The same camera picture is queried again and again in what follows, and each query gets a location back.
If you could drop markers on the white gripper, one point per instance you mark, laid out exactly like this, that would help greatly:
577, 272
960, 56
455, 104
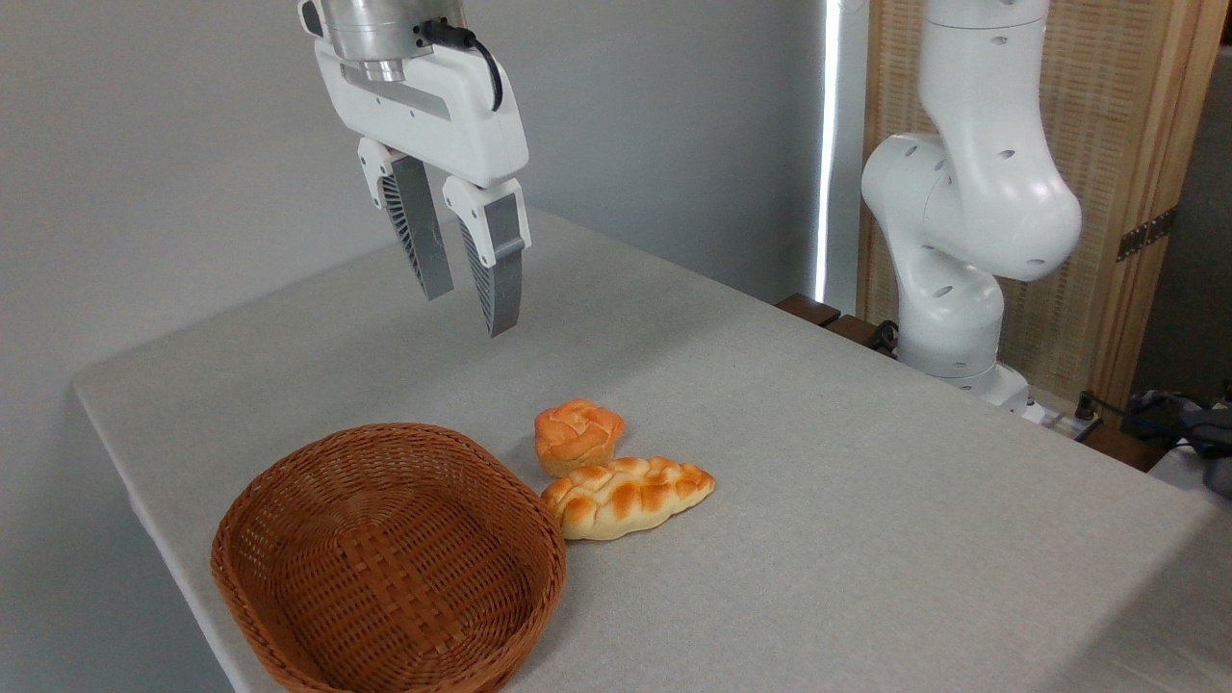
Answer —
452, 120

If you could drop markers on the round orange bread bun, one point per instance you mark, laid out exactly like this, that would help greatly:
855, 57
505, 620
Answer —
577, 435

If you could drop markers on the long braided bread loaf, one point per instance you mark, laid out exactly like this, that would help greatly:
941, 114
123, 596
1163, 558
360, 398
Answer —
626, 496

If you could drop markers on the brown woven wicker basket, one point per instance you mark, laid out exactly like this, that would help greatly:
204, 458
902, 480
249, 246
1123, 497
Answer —
385, 568

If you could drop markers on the grey tablecloth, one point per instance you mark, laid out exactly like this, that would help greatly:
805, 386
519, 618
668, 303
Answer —
847, 500

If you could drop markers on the white power strip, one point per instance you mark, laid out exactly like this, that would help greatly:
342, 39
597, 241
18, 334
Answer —
1064, 422

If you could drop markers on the metal screen hinge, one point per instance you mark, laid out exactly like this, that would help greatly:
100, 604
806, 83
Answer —
1145, 234

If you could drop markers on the wooden rattan folding screen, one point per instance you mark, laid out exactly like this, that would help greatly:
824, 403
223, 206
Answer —
1136, 125

